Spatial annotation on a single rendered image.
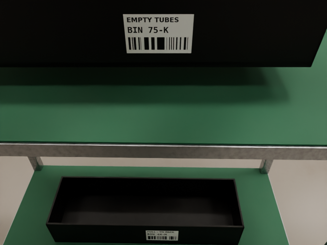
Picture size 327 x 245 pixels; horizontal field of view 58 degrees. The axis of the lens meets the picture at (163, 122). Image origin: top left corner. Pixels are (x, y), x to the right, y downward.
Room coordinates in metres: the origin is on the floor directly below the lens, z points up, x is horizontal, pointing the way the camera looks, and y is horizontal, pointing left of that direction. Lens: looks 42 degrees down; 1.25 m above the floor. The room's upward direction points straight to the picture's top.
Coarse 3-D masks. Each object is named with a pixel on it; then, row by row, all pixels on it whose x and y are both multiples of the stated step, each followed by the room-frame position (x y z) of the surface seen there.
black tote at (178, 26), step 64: (0, 0) 0.39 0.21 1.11; (64, 0) 0.39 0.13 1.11; (128, 0) 0.39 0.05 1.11; (192, 0) 0.39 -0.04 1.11; (256, 0) 0.39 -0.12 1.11; (320, 0) 0.39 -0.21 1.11; (0, 64) 0.40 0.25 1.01; (64, 64) 0.40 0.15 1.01; (128, 64) 0.40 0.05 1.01; (192, 64) 0.40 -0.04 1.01; (256, 64) 0.40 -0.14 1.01
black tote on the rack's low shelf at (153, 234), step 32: (64, 192) 0.57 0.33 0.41; (96, 192) 0.59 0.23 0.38; (128, 192) 0.59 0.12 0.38; (160, 192) 0.59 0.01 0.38; (192, 192) 0.59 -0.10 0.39; (224, 192) 0.58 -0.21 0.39; (64, 224) 0.43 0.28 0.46; (96, 224) 0.43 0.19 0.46; (128, 224) 0.43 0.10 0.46; (160, 224) 0.48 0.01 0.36; (192, 224) 0.48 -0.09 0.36; (224, 224) 0.48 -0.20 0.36
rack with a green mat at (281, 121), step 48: (0, 96) 0.39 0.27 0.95; (48, 96) 0.39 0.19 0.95; (96, 96) 0.39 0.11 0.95; (144, 96) 0.39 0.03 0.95; (192, 96) 0.39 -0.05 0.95; (240, 96) 0.39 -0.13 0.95; (288, 96) 0.39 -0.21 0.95; (0, 144) 0.29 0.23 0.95; (48, 144) 0.29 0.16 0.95; (96, 144) 0.29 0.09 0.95; (144, 144) 0.29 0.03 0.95; (192, 144) 0.29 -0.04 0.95; (240, 144) 0.29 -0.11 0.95; (288, 144) 0.28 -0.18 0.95; (48, 192) 0.61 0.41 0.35; (240, 192) 0.61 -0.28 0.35; (48, 240) 0.43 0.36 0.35; (240, 240) 0.43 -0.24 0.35; (288, 240) 0.44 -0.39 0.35
